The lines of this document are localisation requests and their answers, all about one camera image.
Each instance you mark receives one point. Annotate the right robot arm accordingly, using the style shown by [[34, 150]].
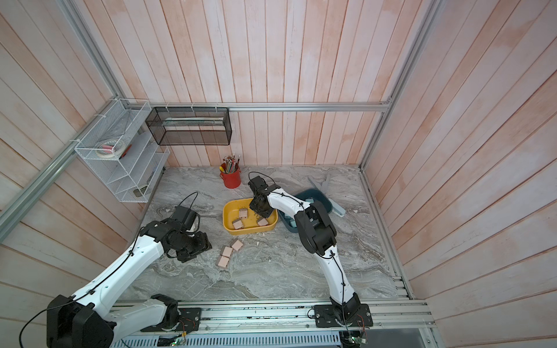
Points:
[[317, 234]]

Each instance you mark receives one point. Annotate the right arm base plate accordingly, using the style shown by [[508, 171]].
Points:
[[328, 316]]

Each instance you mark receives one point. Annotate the pink plug bottom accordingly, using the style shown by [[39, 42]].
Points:
[[223, 261]]

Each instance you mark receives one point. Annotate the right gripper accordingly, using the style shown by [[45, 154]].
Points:
[[253, 205]]

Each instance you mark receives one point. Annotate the yellow plastic tray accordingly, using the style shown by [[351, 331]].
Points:
[[231, 213]]

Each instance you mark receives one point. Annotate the red pencil cup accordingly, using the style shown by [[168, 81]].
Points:
[[230, 172]]

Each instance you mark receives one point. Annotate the black mesh wall basket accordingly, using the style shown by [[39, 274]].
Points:
[[190, 126]]

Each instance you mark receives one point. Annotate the tape roll on shelf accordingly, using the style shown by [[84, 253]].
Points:
[[111, 148]]

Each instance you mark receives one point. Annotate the white wire wall shelf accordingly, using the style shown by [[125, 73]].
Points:
[[132, 177]]

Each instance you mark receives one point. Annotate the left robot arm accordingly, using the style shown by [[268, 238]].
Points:
[[85, 319]]

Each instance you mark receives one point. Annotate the dark teal plastic tray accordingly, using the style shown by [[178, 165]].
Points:
[[308, 196]]

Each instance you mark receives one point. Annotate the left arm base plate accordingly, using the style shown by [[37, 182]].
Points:
[[187, 320]]

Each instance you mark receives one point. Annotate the grey plastic clip tool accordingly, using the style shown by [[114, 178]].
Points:
[[322, 186]]

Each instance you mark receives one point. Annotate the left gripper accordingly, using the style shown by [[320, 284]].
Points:
[[204, 244]]

